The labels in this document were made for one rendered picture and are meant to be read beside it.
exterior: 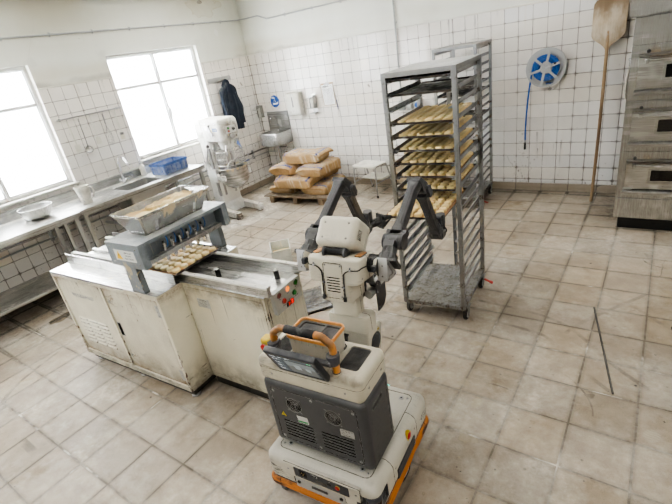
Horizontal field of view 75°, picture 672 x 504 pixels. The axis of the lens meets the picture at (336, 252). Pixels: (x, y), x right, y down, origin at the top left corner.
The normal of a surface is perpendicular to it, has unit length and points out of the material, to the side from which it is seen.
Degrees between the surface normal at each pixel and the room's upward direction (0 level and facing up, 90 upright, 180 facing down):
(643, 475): 0
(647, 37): 90
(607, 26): 82
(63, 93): 90
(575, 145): 90
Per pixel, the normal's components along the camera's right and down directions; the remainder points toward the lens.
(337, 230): -0.46, -0.29
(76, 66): 0.82, 0.12
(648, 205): -0.56, 0.43
